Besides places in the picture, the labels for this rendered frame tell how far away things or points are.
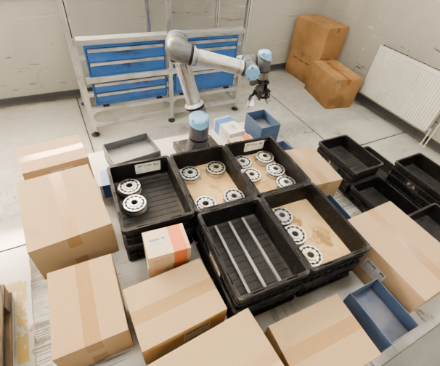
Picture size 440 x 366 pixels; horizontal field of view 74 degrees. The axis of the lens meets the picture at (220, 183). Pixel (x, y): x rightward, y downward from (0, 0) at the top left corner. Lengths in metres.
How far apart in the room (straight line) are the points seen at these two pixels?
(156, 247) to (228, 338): 0.40
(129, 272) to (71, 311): 0.30
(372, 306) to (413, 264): 0.23
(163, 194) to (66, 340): 0.69
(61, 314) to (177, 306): 0.37
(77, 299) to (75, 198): 0.44
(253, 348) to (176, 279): 0.35
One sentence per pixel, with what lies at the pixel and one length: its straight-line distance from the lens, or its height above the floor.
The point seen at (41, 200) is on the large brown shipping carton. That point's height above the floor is 0.90.
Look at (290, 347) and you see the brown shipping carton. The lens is 1.10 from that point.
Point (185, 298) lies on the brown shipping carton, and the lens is 1.10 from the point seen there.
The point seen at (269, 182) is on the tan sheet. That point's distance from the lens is 1.55.
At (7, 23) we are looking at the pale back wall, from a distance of 3.79.
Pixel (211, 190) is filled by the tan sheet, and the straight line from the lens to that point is 1.45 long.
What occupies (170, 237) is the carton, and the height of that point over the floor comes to 0.92.
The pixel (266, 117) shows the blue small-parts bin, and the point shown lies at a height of 0.80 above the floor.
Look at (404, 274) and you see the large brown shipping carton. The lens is 1.37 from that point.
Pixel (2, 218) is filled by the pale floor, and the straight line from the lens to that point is 2.75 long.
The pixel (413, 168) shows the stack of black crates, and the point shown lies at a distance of 2.76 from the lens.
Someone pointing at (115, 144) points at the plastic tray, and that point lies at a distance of 1.84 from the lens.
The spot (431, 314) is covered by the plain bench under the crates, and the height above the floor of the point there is 0.70.
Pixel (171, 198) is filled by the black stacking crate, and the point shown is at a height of 0.83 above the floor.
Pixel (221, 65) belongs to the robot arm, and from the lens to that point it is 1.57.
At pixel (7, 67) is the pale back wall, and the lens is 3.93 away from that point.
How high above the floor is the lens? 1.86
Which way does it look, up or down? 44 degrees down
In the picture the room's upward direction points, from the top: 7 degrees clockwise
